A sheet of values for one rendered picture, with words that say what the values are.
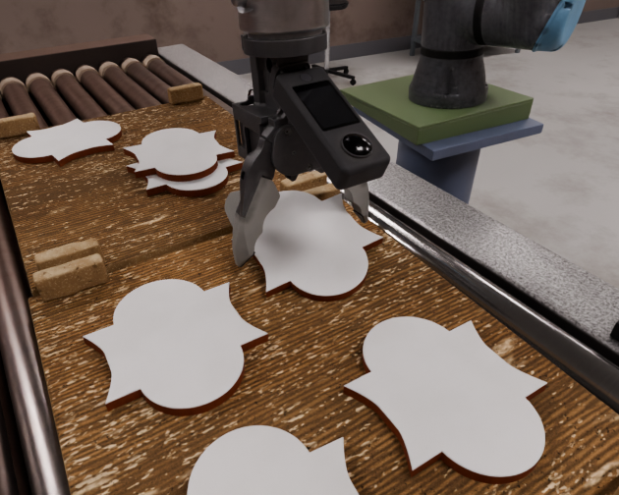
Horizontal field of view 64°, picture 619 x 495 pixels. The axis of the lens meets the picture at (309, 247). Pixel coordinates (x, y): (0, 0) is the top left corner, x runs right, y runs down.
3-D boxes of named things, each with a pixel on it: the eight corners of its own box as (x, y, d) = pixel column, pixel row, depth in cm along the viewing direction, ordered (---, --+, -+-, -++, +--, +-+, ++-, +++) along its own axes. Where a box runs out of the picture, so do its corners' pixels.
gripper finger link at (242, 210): (261, 220, 47) (303, 138, 46) (269, 228, 46) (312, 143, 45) (220, 205, 44) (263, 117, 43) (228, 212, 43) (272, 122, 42)
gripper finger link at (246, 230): (221, 246, 51) (261, 165, 50) (246, 272, 47) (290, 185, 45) (196, 238, 49) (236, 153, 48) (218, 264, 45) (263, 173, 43)
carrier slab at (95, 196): (207, 103, 90) (206, 94, 89) (335, 201, 62) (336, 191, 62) (-7, 147, 75) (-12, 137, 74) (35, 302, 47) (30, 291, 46)
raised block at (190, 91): (200, 96, 89) (198, 81, 87) (204, 99, 88) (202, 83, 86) (168, 102, 86) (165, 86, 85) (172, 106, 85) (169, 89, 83)
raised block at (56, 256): (102, 255, 51) (95, 234, 49) (107, 265, 50) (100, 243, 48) (39, 275, 48) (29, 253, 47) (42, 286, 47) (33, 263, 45)
